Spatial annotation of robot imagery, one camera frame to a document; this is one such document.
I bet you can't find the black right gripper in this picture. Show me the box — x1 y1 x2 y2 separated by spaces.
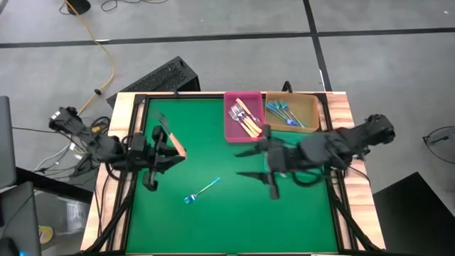
233 124 303 201

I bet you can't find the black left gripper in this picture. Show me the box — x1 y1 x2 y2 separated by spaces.
127 125 187 193

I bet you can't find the wooden handled silver fork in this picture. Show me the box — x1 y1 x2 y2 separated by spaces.
232 106 263 136
228 110 257 139
230 105 260 137
234 103 263 134
235 97 263 126
157 112 188 159

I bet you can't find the iridescent rainbow fork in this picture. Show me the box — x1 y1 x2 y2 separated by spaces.
266 102 294 126
277 100 303 128
268 102 296 127
280 100 306 128
272 101 299 127
183 176 221 205

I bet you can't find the teal plastic bin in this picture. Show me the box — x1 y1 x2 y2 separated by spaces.
263 129 326 178

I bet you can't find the pink plastic bin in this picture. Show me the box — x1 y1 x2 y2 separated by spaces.
223 90 267 144

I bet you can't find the black computer case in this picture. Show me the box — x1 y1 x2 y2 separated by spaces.
106 55 202 107

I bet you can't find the yellow round sticker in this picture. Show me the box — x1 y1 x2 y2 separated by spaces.
38 225 54 245

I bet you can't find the grey flat panel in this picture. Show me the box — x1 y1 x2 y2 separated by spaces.
0 181 43 256
0 95 18 189

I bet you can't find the large black box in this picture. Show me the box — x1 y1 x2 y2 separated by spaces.
373 173 455 256

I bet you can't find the black round stand base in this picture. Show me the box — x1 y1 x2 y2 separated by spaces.
65 0 92 16

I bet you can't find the small grey device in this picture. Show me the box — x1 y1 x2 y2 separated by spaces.
422 133 447 146

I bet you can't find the yellow floor cable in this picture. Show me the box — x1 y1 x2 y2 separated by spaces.
63 0 117 125

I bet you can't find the black table frame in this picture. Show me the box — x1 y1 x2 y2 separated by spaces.
83 91 385 256

